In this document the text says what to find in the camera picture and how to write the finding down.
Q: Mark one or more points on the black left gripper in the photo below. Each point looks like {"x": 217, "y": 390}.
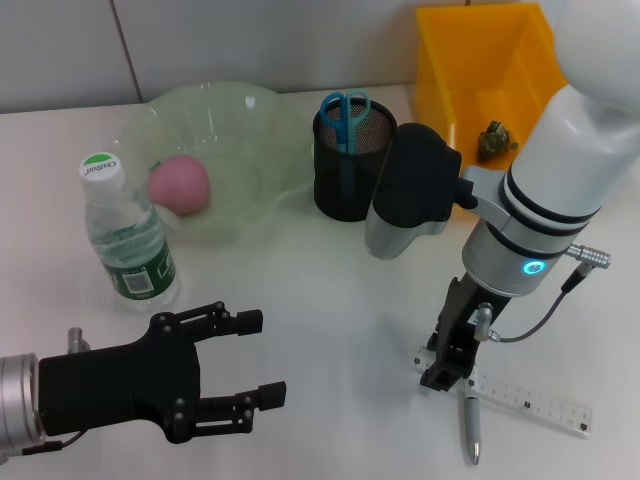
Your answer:
{"x": 120, "y": 385}

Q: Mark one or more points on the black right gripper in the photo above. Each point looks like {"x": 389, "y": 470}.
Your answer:
{"x": 465, "y": 315}

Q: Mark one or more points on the grey ballpoint pen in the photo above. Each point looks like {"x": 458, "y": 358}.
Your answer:
{"x": 472, "y": 420}

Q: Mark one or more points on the transparent plastic ruler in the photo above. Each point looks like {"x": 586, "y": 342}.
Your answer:
{"x": 540, "y": 405}

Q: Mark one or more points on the clear green-label water bottle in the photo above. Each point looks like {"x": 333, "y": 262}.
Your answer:
{"x": 130, "y": 240}

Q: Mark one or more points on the pink peach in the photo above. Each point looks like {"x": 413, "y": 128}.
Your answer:
{"x": 180, "y": 185}

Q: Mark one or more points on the green plastic wrapper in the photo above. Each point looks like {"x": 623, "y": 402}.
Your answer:
{"x": 495, "y": 142}

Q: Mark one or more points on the blue scissors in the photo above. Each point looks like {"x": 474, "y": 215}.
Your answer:
{"x": 342, "y": 125}

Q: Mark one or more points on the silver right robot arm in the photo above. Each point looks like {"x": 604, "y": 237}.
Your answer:
{"x": 560, "y": 150}

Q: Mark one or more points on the black mesh pen cup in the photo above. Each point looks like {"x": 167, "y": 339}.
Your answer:
{"x": 345, "y": 200}

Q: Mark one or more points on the pale green glass fruit plate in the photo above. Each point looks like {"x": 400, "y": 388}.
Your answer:
{"x": 240, "y": 150}

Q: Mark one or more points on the yellow plastic bin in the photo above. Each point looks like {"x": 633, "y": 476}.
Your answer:
{"x": 475, "y": 60}

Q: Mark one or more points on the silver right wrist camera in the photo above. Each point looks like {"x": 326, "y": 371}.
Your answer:
{"x": 415, "y": 185}

